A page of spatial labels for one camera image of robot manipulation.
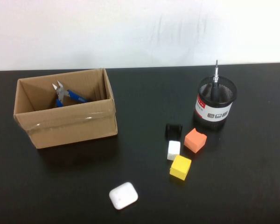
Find white earbuds case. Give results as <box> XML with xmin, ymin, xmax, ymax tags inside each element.
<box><xmin>109</xmin><ymin>182</ymin><xmax>139</xmax><ymax>210</ymax></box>

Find black mesh pen holder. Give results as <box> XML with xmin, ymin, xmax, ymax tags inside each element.
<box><xmin>192</xmin><ymin>76</ymin><xmax>238</xmax><ymax>130</ymax></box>

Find brown cardboard box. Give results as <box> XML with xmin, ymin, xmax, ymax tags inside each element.
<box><xmin>13</xmin><ymin>68</ymin><xmax>119</xmax><ymax>149</ymax></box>

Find black block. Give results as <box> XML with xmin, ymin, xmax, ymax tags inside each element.
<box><xmin>165</xmin><ymin>123</ymin><xmax>183</xmax><ymax>140</ymax></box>

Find yellow block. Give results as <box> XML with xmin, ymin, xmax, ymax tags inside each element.
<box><xmin>169</xmin><ymin>155</ymin><xmax>192</xmax><ymax>182</ymax></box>

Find blue-handled pliers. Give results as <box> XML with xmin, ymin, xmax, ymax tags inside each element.
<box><xmin>52</xmin><ymin>80</ymin><xmax>89</xmax><ymax>108</ymax></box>

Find orange block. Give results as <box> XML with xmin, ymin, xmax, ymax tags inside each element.
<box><xmin>183</xmin><ymin>127</ymin><xmax>207</xmax><ymax>154</ymax></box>

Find white block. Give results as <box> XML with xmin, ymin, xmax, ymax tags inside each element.
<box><xmin>167</xmin><ymin>140</ymin><xmax>182</xmax><ymax>161</ymax></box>

